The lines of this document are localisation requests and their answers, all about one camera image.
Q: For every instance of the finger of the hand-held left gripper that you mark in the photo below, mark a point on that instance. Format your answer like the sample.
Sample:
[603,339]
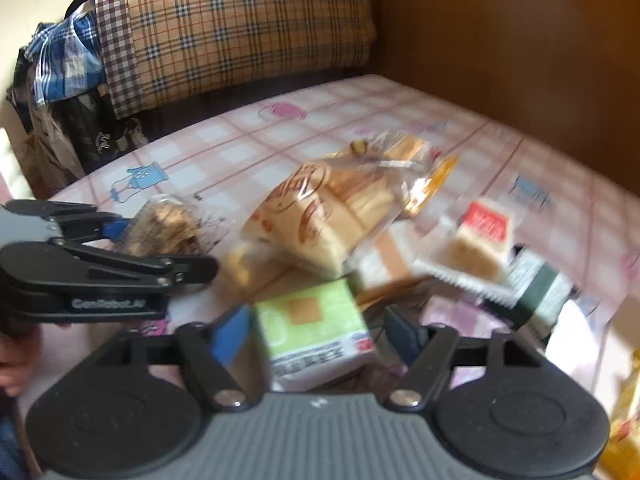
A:
[80,222]
[125,267]

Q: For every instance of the yellow transparent snack packet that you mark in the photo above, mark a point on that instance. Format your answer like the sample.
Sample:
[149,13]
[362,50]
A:
[627,410]

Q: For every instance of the light green snack packet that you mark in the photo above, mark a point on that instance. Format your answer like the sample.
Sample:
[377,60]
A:
[310,325]

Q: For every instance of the blue plaid shirt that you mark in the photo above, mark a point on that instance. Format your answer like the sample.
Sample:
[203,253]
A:
[62,55]

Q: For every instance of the person's left hand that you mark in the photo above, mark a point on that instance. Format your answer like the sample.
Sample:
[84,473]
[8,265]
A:
[17,365]

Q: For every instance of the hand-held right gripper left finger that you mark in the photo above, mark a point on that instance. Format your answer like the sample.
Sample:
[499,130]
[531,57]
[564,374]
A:
[231,337]

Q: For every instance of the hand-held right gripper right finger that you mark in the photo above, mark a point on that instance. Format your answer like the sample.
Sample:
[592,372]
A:
[402,335]

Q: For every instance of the plaid sofa cushion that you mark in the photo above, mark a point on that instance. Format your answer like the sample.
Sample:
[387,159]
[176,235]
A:
[240,30]

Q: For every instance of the white packet with green stripe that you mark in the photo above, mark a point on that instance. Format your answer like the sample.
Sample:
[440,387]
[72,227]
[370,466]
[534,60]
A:
[542,285]

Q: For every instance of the clear cookie bag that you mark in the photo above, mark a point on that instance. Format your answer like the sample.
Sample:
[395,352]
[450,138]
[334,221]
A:
[165,225]

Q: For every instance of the dark clothes pile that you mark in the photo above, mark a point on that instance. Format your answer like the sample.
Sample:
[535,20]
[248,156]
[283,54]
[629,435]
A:
[85,130]

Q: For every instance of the square cake packet red label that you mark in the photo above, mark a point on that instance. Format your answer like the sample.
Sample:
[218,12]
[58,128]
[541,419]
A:
[480,240]

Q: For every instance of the clear bread bag red print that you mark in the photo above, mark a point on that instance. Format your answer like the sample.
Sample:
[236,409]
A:
[310,215]

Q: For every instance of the brown wooden board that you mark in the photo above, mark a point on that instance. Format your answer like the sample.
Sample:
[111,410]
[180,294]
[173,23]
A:
[500,50]

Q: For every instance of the pink checked tablecloth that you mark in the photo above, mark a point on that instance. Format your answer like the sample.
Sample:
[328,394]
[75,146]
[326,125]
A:
[225,140]

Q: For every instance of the purple snack packet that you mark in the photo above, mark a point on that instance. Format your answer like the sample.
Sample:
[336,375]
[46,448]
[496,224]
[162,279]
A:
[460,317]

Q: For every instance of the person's blue jeans leg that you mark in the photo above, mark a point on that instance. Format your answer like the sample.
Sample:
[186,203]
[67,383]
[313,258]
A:
[7,450]

